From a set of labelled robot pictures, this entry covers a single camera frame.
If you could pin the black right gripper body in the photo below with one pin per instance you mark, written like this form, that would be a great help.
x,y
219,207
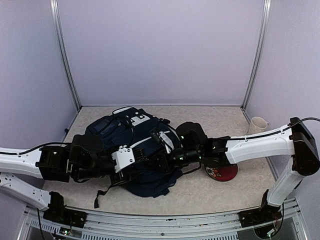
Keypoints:
x,y
168,167

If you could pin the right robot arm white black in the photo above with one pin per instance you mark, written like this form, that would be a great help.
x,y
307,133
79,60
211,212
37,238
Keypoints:
x,y
293,139

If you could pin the aluminium corner post left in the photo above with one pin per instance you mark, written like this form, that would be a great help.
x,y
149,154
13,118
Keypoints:
x,y
63,53

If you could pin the navy blue student backpack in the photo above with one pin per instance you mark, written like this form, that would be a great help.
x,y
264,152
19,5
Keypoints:
x,y
137,143

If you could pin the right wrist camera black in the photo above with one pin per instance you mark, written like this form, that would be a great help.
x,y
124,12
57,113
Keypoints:
x,y
161,138

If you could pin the aluminium corner post right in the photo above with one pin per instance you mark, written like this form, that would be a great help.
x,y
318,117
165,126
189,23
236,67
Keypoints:
x,y
258,53

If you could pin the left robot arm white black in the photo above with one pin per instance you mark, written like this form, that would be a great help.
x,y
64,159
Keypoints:
x,y
82,159

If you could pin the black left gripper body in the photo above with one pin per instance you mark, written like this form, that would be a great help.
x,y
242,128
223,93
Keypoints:
x,y
119,179

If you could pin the aluminium corner post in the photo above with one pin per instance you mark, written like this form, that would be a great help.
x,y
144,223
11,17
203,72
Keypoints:
x,y
258,53
63,53

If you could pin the red floral plate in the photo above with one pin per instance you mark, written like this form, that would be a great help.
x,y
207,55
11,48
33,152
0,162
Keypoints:
x,y
222,174

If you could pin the aluminium front rail frame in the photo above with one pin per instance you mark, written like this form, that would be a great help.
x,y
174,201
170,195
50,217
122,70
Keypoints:
x,y
228,225

